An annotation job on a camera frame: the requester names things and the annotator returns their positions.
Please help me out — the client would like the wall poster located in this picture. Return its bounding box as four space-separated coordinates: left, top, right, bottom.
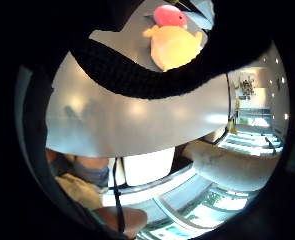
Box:
235 76 257 101

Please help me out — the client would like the light blue cloth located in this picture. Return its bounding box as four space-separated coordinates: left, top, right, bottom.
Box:
183 0 216 32

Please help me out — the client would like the black looped cable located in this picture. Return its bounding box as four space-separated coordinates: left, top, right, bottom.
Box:
198 114 237 147

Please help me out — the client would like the black hanging cable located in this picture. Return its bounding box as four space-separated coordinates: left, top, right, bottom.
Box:
112 157 127 234

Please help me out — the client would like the pink soft toy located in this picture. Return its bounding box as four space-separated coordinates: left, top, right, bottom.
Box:
152 4 189 30

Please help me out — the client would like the the person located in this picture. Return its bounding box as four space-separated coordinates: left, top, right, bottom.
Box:
46 146 177 240

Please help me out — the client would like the yellow soft toy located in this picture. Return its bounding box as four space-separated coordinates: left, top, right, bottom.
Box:
142 24 204 73

